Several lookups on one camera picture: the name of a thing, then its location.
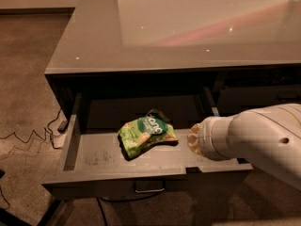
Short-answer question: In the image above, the grey drawer cabinet with glass top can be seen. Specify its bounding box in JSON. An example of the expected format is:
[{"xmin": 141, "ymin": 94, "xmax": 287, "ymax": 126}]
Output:
[{"xmin": 43, "ymin": 0, "xmax": 301, "ymax": 143}]

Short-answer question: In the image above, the green snack bag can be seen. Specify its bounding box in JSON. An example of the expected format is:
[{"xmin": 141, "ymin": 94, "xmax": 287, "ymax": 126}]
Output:
[{"xmin": 118, "ymin": 109, "xmax": 179, "ymax": 161}]

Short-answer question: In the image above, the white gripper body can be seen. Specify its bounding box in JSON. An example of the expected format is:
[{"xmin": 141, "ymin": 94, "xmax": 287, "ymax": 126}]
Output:
[{"xmin": 198, "ymin": 117, "xmax": 233, "ymax": 161}]

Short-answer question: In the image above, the grey drawer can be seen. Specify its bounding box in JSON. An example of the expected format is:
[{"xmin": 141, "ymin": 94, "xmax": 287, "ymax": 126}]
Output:
[
  {"xmin": 217, "ymin": 85, "xmax": 301, "ymax": 115},
  {"xmin": 43, "ymin": 93, "xmax": 252, "ymax": 200}
]

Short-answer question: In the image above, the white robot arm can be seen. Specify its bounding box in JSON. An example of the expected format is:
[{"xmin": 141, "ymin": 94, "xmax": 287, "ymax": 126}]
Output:
[{"xmin": 187, "ymin": 104, "xmax": 301, "ymax": 189}]

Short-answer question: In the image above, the thin black tangled wire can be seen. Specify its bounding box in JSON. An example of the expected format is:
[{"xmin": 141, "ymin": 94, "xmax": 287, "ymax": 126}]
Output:
[{"xmin": 0, "ymin": 108, "xmax": 69, "ymax": 152}]

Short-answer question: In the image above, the black power adapter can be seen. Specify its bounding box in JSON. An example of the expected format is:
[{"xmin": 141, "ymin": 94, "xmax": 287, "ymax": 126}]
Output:
[{"xmin": 57, "ymin": 121, "xmax": 68, "ymax": 133}]

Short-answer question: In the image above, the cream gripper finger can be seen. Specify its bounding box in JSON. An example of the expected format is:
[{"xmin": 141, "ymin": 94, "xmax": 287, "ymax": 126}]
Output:
[{"xmin": 187, "ymin": 123, "xmax": 201, "ymax": 154}]

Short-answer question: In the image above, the black stand leg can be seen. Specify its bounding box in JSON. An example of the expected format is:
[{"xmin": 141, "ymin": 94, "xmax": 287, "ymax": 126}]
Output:
[{"xmin": 0, "ymin": 169, "xmax": 69, "ymax": 226}]

